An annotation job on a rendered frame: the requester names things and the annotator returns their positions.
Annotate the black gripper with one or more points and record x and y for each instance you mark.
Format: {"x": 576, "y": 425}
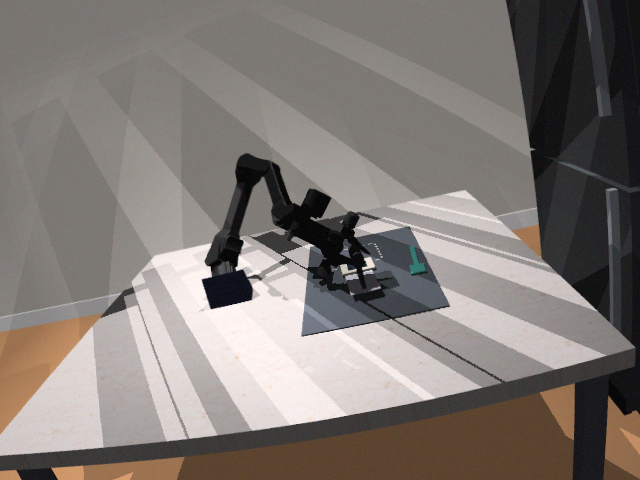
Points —
{"x": 349, "y": 223}

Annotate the teal small trowel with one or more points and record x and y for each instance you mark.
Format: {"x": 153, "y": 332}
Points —
{"x": 416, "y": 269}

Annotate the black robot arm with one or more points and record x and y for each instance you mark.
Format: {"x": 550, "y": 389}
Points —
{"x": 224, "y": 253}

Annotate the cream square tile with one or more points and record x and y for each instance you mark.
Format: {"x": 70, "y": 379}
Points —
{"x": 350, "y": 269}

